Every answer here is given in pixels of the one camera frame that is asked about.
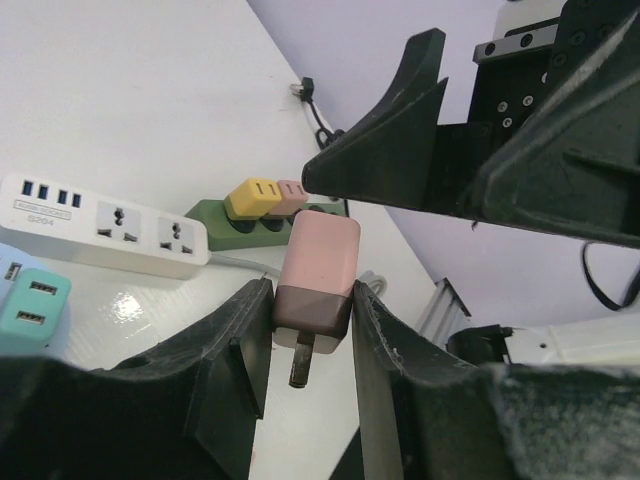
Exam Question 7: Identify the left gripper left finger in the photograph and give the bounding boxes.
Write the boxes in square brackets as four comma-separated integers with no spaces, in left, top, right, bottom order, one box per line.
[1,279,273,479]

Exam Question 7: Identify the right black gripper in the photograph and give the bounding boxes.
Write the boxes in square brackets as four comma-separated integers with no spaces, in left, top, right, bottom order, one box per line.
[301,1,639,248]

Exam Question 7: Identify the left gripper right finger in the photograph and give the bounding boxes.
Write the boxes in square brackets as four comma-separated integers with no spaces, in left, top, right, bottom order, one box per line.
[352,283,639,479]

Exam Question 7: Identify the green power strip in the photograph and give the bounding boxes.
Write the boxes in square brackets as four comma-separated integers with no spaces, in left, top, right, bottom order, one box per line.
[186,199,347,252]

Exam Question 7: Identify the teal plug adapter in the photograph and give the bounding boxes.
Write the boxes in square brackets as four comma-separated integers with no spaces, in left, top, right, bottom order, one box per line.
[1,268,72,356]

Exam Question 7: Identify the brown pink plug adapter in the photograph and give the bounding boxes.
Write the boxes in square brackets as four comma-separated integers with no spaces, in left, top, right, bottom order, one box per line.
[268,180,308,217]

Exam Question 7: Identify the yellow plug adapter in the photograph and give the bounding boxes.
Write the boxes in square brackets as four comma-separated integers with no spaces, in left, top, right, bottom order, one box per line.
[224,178,282,221]

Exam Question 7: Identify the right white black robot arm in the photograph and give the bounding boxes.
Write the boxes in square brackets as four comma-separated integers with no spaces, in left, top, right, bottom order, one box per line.
[302,1,639,364]

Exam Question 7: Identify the white power strip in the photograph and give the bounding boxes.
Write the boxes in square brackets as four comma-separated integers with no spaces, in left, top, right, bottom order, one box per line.
[1,173,210,280]

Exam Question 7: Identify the white bundled cable right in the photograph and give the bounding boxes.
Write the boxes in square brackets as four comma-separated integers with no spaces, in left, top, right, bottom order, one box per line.
[209,252,389,301]

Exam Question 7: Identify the black usb cable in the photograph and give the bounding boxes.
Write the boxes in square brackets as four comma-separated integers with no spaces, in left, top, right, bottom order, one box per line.
[288,76,346,151]

